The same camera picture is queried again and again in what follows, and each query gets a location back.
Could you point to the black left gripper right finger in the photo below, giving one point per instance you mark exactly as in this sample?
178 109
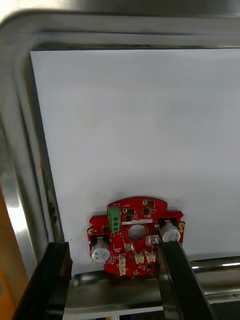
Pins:
182 287

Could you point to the steel tray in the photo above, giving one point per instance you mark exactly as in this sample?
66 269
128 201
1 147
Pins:
20 75

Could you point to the yellow-orange plastic bin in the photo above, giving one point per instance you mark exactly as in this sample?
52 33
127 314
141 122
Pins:
8 262

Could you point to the round red circuit board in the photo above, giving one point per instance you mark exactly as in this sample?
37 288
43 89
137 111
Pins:
132 250

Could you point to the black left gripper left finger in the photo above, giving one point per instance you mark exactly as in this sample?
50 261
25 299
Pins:
47 287

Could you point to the white paper sheet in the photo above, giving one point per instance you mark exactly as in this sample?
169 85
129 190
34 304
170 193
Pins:
140 125

